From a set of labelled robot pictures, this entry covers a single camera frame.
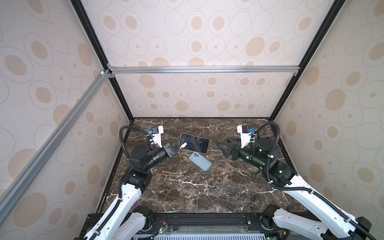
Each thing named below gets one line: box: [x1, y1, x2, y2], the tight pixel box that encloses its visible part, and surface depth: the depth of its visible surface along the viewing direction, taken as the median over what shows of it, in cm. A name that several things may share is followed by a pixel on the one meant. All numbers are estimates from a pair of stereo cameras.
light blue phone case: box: [188, 151, 213, 172], surface depth 99 cm
